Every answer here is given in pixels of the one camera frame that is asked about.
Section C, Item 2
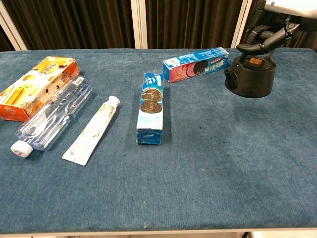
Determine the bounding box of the clear plastic water bottle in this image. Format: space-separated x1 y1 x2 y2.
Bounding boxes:
10 76 93 158

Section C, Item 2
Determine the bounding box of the light blue Oreo box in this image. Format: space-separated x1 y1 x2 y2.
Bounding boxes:
136 72 165 145

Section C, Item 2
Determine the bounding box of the black teapot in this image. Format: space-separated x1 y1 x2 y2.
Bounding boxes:
224 49 277 98

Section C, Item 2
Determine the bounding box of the white toothpaste tube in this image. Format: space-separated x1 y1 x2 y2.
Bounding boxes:
61 95 121 166

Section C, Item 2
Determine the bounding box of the orange wafer biscuit box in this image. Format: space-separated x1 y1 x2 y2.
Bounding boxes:
0 56 81 122

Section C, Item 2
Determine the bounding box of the blue felt table cloth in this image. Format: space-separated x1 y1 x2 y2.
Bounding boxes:
0 48 317 233

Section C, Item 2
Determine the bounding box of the dark blue Oreo box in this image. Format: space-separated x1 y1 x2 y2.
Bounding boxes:
162 47 230 84

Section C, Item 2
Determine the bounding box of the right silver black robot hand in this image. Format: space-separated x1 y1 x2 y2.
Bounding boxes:
236 0 317 56

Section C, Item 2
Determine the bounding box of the white partition post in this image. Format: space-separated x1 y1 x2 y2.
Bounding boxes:
130 0 149 49
0 6 28 52
230 0 254 49

